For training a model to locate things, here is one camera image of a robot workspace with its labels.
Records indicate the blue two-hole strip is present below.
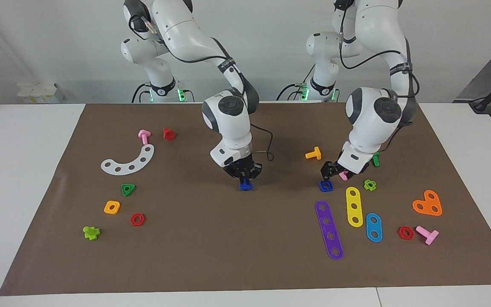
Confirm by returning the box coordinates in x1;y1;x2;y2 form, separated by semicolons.
365;213;383;243

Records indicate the brown table mat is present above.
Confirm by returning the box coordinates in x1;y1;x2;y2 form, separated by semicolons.
0;101;491;296

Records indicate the yellow three-hole strip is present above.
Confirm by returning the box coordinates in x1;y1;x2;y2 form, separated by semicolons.
346;186;364;228

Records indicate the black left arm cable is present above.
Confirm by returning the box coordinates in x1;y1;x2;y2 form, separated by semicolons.
337;0;420;154

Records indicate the purple four-hole strip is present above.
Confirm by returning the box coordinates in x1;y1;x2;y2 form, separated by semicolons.
315;200;344;261

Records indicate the black base cable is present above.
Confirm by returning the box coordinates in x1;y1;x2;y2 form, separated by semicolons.
131;82;150;104
276;64;316;101

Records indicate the white curved perforated plate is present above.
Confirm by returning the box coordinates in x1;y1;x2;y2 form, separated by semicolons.
101;144;155;176

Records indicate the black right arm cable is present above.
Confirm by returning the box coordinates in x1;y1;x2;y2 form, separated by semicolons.
128;15;275;162

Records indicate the black left base cable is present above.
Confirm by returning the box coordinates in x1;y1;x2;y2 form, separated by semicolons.
276;64;316;101

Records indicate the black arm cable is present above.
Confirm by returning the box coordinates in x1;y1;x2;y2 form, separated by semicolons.
128;15;275;162
337;0;420;154

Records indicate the white box with yellow labels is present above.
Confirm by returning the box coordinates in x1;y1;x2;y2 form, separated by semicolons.
17;83;65;104

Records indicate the black right base cable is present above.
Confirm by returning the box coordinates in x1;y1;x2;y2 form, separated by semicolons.
131;82;150;104

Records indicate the orange heart-shaped plate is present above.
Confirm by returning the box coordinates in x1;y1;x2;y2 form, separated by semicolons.
412;190;443;217

